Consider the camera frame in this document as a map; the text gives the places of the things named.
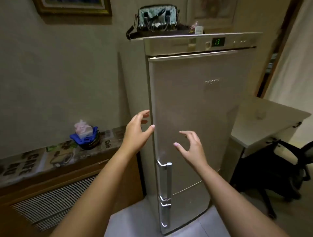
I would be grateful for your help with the person's left hand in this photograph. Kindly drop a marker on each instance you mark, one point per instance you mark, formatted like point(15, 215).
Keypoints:
point(137, 136)

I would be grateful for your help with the person's right hand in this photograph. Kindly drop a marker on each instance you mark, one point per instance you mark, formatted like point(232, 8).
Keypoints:
point(195, 153)

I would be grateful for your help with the silver refrigerator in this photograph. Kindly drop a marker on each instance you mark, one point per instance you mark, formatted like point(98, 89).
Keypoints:
point(195, 122)

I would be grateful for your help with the person's right forearm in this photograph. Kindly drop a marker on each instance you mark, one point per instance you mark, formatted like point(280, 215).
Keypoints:
point(232, 207)

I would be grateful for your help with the person's left forearm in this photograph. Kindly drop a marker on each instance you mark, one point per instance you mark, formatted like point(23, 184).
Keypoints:
point(97, 200)

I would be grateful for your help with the dark basket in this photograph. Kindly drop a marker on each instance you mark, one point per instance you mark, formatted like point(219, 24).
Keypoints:
point(91, 144)

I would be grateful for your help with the pink tissue pack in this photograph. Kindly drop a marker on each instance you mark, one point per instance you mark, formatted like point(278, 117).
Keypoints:
point(83, 129)

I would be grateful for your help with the blue cloth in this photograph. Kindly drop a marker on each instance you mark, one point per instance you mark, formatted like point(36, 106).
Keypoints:
point(78, 139)

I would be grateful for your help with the wooden radiator cabinet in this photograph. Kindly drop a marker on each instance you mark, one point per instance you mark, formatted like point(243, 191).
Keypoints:
point(73, 169)

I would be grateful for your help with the black office chair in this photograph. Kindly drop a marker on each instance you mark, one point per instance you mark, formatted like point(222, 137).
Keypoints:
point(269, 171)

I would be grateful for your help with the white folding table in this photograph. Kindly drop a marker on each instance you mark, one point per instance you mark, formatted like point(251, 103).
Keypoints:
point(264, 122)

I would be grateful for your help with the printed paper cover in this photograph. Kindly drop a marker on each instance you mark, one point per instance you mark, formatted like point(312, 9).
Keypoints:
point(29, 166)

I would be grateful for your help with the patterned handbag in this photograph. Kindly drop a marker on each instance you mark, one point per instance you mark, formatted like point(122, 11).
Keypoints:
point(156, 19)

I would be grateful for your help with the small jar on fridge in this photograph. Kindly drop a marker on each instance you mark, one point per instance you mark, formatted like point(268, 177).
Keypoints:
point(199, 29)

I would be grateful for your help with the wooden door frame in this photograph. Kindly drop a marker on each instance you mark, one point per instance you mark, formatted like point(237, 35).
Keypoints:
point(281, 48)

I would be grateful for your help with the gold picture frame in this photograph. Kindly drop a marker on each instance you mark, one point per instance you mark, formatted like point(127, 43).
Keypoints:
point(73, 11)

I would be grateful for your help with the pale picture frame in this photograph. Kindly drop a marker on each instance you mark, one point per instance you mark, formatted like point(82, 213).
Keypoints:
point(212, 12)

